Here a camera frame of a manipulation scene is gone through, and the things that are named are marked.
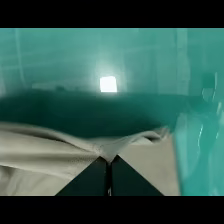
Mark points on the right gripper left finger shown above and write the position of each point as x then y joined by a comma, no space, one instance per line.
90,181

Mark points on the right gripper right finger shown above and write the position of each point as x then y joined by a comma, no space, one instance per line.
130,181

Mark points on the brown T-shirt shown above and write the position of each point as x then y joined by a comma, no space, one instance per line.
40,156

